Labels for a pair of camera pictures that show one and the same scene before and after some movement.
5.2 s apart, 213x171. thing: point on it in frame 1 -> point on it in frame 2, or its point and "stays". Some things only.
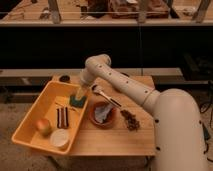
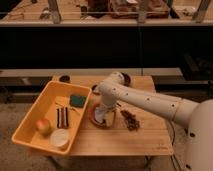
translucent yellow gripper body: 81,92 -> 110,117
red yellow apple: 43,126 stays
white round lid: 59,138 stays
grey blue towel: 101,112 stays
